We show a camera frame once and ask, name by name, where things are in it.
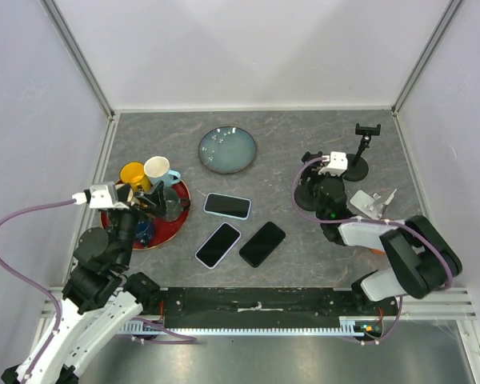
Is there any black phone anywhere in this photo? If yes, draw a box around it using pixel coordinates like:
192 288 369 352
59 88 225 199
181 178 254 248
239 222 286 268

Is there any grey mug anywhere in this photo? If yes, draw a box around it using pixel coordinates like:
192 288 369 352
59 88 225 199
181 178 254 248
162 187 183 222

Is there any black phone stand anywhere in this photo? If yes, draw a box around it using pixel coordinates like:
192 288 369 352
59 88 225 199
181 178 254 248
343 123 382 182
294 162 319 211

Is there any yellow mug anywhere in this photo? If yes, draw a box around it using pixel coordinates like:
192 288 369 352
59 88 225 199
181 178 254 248
119 162 152 192

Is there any light blue phone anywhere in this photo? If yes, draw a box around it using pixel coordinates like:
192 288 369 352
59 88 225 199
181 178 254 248
203 193 251 220

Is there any dark blue mug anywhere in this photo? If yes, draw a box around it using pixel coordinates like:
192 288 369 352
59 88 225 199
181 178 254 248
134 221 155 247

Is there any red round tray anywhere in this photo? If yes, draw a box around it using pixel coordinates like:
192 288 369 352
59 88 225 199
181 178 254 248
100 181 190 250

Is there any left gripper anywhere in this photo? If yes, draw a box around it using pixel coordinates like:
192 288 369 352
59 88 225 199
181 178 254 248
110 179 167 267

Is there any white folding phone stand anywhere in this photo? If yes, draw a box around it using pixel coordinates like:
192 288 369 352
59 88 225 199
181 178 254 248
350 189 397 219

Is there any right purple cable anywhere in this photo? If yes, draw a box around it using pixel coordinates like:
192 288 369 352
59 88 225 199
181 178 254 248
290 156 454 347

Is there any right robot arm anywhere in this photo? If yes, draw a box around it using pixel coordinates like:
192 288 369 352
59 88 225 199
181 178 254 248
292 152 463 315

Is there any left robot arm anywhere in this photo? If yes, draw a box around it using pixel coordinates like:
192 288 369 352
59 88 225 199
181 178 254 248
1 182 166 383

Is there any lilac case phone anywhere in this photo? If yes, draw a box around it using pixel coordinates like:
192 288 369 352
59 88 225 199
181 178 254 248
195 223 241 270

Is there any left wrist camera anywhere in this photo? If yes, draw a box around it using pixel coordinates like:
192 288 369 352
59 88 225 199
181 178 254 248
84 182 129 210

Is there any white light-blue mug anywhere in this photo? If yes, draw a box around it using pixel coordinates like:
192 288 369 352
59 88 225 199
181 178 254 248
144 156 182 187

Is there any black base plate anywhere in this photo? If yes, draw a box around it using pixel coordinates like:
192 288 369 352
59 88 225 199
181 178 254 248
142 287 398 330

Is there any blue ceramic plate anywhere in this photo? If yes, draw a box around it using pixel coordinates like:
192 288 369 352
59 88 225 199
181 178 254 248
198 126 257 174

